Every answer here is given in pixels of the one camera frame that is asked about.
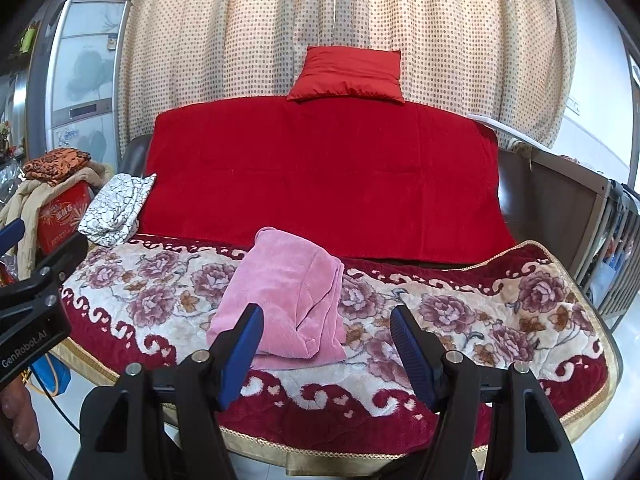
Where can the person's left hand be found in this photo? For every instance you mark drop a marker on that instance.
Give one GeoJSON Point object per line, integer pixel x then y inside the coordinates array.
{"type": "Point", "coordinates": [17, 410]}

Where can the beige dotted curtain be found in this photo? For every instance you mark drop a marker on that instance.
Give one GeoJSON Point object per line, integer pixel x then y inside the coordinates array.
{"type": "Point", "coordinates": [225, 35]}

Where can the floral plush blanket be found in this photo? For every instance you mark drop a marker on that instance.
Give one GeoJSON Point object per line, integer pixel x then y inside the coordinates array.
{"type": "Point", "coordinates": [475, 320]}

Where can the orange black patterned cloth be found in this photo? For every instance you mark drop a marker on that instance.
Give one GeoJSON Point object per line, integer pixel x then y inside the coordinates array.
{"type": "Point", "coordinates": [57, 162]}

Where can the beige coat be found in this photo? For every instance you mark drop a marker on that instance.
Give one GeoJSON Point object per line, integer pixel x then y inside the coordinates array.
{"type": "Point", "coordinates": [27, 197]}

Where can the white board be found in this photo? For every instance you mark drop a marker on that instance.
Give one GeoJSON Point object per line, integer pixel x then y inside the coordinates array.
{"type": "Point", "coordinates": [505, 130]}

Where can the white black patterned cloth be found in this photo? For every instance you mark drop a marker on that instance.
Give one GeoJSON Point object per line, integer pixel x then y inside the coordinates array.
{"type": "Point", "coordinates": [117, 207]}

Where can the silver refrigerator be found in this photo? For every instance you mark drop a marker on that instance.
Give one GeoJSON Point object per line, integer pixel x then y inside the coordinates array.
{"type": "Point", "coordinates": [85, 85]}

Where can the white wall socket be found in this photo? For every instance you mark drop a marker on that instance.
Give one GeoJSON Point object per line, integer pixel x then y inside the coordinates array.
{"type": "Point", "coordinates": [573, 107]}

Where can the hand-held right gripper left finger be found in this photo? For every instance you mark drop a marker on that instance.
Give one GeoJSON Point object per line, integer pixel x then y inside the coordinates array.
{"type": "Point", "coordinates": [244, 355]}

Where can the red velvet blanket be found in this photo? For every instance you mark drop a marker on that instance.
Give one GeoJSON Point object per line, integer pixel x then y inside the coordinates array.
{"type": "Point", "coordinates": [325, 175]}

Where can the red pillow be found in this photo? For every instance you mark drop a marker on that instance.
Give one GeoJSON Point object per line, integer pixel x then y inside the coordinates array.
{"type": "Point", "coordinates": [350, 75]}

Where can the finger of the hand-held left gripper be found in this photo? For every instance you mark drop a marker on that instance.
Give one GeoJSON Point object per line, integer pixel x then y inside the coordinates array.
{"type": "Point", "coordinates": [12, 235]}
{"type": "Point", "coordinates": [62, 255]}

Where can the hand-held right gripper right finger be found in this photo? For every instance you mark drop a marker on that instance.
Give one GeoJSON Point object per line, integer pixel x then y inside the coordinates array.
{"type": "Point", "coordinates": [411, 355]}

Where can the red cardboard box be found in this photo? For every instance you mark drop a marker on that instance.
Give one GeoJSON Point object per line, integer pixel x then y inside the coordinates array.
{"type": "Point", "coordinates": [60, 220]}

